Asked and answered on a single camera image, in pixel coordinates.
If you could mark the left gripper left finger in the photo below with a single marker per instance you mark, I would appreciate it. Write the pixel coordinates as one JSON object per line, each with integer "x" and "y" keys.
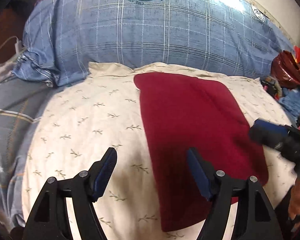
{"x": 48, "y": 218}

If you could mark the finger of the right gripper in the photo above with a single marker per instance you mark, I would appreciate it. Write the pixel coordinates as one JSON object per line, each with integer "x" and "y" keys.
{"x": 267, "y": 133}

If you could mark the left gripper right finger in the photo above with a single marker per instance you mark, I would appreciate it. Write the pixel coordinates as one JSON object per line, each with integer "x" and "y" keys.
{"x": 255, "y": 216}

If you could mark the dark red garment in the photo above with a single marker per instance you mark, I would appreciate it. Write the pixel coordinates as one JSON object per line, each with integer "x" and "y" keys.
{"x": 180, "y": 112}

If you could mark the blue cloth at bedside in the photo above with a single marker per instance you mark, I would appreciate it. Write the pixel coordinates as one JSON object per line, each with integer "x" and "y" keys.
{"x": 291, "y": 105}

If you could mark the red plastic bag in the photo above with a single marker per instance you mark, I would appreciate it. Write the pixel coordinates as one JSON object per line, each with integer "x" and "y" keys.
{"x": 285, "y": 69}

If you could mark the cream leaf-print pillow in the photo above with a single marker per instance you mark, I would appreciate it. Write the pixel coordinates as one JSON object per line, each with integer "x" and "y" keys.
{"x": 80, "y": 123}

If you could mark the grey plaid bed sheet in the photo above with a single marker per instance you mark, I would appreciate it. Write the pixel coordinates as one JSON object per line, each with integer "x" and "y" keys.
{"x": 21, "y": 105}

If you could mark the blue plaid pillow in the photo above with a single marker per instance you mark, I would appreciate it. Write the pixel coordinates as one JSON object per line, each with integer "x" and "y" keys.
{"x": 230, "y": 37}

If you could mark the grey crumpled cloth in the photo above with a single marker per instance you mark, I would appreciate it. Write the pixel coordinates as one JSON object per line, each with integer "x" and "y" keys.
{"x": 6, "y": 69}

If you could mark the brown wooden headboard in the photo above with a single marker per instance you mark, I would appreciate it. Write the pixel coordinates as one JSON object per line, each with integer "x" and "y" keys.
{"x": 11, "y": 28}

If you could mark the white charger with cable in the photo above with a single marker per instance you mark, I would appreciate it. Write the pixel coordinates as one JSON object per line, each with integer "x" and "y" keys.
{"x": 18, "y": 46}

